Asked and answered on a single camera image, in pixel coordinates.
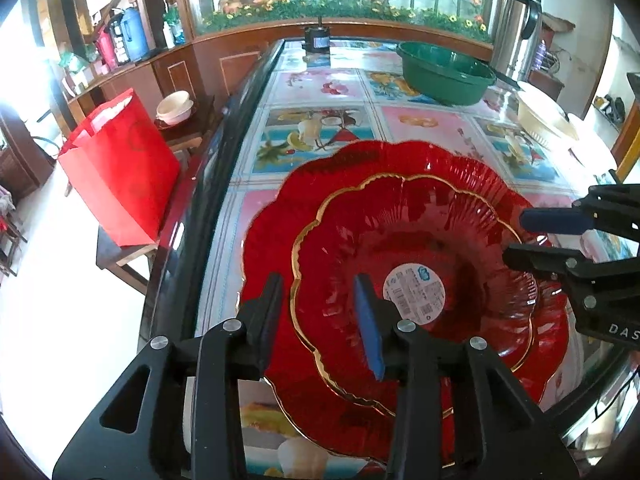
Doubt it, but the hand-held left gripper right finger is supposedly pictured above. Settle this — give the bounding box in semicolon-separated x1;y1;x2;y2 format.
352;274;581;480

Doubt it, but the red thermos flask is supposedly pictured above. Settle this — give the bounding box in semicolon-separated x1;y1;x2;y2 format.
95;30;118;71

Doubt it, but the stainless steel thermos kettle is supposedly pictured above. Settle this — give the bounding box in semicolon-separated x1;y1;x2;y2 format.
490;0;543;86

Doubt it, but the small black device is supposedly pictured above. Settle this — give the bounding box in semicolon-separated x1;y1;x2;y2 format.
303;24;332;54

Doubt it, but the fruit printed tablecloth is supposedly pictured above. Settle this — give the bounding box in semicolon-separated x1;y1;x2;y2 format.
192;40;621;480

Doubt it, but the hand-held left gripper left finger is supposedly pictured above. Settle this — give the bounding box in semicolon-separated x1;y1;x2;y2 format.
52;272;286;480

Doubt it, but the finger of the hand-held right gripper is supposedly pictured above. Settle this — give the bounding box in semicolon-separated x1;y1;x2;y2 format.
502;243;640;307
520;185;640;241

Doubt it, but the red gold-rimmed glass plate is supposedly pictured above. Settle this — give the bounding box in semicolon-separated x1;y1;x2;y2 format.
290;174;543;408

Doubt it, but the black thermos flask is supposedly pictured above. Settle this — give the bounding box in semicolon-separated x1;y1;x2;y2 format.
107;10;132;67

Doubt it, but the large red glass plate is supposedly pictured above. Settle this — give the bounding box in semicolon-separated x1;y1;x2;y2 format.
239;139;571;463

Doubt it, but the blue thermos flask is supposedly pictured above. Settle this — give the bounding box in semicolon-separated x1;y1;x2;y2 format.
121;6;150;61

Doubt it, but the green plastic bottle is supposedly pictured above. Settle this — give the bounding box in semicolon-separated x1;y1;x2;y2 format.
162;7;186;49

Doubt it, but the green plastic basin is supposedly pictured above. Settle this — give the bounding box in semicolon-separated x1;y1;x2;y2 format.
396;41;497;107

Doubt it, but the red paper bag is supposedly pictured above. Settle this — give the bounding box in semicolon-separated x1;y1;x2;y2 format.
57;87;182;247

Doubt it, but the wooden stool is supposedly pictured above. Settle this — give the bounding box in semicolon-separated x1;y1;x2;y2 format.
95;110;216;296

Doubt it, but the wooden counter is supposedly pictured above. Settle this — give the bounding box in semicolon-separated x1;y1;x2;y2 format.
65;22;496;126

